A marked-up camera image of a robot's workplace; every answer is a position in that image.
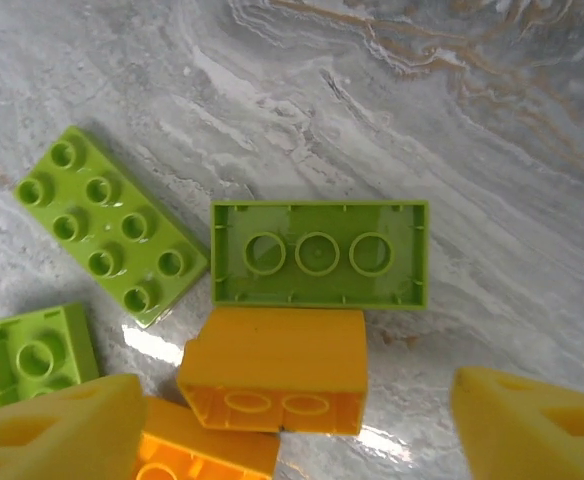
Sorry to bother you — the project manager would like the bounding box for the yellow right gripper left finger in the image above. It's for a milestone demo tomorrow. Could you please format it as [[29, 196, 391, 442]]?
[[0, 373, 148, 480]]

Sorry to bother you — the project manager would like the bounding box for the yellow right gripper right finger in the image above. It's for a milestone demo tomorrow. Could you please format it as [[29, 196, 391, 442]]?
[[450, 366, 584, 480]]

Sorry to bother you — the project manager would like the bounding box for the orange lego brick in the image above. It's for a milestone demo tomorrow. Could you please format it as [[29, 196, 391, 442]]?
[[131, 397, 282, 480], [176, 307, 369, 435]]

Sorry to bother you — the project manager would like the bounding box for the green square lego brick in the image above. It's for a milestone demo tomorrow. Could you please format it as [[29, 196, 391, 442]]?
[[0, 302, 101, 409]]

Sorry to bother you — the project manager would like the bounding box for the green long lego brick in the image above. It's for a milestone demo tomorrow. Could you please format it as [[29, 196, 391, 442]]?
[[210, 199, 431, 311], [12, 124, 211, 330]]

